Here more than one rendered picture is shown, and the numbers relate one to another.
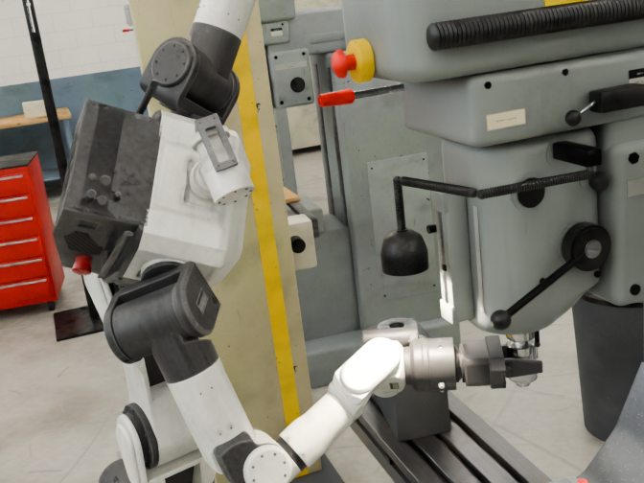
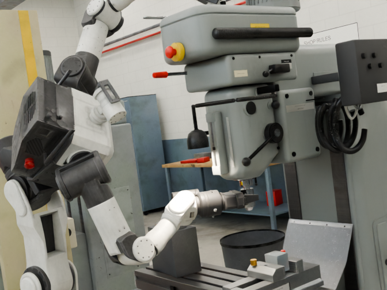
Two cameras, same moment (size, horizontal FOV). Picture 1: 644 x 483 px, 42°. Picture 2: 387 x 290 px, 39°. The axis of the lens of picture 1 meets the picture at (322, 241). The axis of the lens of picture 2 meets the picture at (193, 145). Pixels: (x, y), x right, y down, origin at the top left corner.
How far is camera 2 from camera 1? 0.79 m
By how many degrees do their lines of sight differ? 25
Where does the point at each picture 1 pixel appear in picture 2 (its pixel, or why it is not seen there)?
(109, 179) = (54, 110)
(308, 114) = not seen: hidden behind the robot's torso
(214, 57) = (90, 66)
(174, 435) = (59, 279)
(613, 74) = (276, 60)
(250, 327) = not seen: hidden behind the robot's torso
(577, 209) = (268, 118)
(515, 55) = (242, 46)
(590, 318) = (235, 258)
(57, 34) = not seen: outside the picture
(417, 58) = (207, 44)
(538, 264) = (255, 140)
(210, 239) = (103, 141)
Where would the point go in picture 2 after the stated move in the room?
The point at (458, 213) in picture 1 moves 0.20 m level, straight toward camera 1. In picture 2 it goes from (219, 122) to (235, 121)
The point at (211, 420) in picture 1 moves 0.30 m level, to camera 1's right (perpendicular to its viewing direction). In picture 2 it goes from (115, 224) to (205, 205)
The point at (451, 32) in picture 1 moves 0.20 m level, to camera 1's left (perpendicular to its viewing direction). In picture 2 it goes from (223, 30) to (161, 35)
